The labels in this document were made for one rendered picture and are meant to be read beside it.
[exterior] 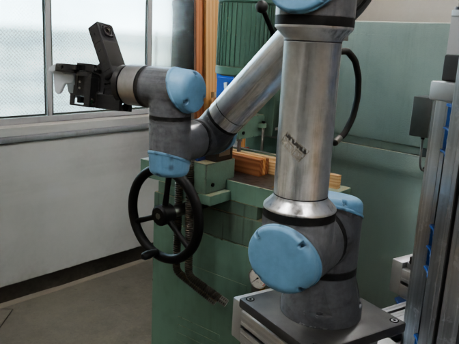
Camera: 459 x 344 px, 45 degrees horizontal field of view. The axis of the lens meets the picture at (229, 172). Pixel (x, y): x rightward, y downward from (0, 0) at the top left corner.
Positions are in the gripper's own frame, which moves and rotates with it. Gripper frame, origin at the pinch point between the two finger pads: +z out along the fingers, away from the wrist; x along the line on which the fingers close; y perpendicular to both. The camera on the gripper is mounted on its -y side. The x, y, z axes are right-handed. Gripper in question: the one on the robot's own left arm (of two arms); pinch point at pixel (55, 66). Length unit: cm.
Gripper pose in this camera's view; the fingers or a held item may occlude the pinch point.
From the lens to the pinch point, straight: 120.6
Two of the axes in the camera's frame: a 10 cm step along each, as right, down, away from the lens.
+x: 5.2, -0.5, 8.5
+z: -8.5, -1.6, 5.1
